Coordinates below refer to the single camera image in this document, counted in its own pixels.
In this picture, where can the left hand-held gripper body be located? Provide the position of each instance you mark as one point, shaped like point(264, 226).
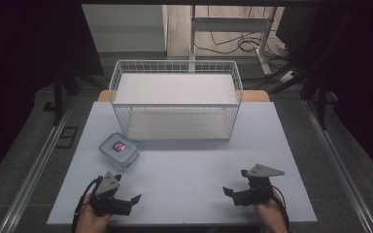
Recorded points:
point(108, 186)

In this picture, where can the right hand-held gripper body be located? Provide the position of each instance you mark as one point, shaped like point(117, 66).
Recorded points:
point(259, 191)

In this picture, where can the clear lidded food container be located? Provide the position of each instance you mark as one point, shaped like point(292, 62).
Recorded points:
point(124, 156)

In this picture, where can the person's right hand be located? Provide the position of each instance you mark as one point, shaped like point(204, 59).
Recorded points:
point(272, 215)

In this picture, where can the person's left hand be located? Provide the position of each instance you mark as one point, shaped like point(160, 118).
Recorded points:
point(90, 221)

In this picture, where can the white power strip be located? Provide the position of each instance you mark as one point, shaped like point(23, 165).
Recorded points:
point(287, 76)

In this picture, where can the black tripod stand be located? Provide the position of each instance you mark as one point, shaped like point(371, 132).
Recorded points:
point(320, 97)

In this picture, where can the white cabinet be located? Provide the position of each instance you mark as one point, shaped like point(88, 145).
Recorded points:
point(126, 29)

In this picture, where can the metal floor rail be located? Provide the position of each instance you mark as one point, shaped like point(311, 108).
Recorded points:
point(29, 181)
point(336, 161)

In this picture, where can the white desk frame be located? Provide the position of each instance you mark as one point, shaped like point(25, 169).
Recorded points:
point(230, 24)

